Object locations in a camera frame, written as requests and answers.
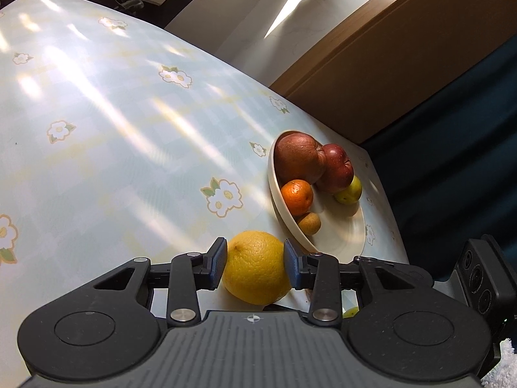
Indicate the dark blue curtain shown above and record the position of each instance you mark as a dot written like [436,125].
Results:
[452,169]

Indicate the round green fruit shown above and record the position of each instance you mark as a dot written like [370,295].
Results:
[351,312]

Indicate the shiny dark red apple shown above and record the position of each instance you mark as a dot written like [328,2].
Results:
[337,167]

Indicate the small orange tangerine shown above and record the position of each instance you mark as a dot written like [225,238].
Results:
[297,198]

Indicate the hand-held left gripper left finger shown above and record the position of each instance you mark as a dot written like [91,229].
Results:
[217,264]

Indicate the cream round plate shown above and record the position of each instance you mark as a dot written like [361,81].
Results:
[343,230]

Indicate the large yellow orange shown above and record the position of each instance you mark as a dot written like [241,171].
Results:
[254,266]

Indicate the wrinkled brownish red apple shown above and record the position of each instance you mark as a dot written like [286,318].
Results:
[299,157]

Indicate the brown wooden panel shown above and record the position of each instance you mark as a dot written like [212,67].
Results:
[383,68]

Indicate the small tan round fruit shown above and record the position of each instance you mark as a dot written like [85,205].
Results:
[310,223]

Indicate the floral checked tablecloth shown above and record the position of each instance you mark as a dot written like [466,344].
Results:
[101,129]

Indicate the white fluffy cloth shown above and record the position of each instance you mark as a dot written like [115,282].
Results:
[505,367]

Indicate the small yellow-green fruit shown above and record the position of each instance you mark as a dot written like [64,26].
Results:
[349,192]

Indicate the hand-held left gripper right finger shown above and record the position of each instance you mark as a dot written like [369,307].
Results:
[291,264]

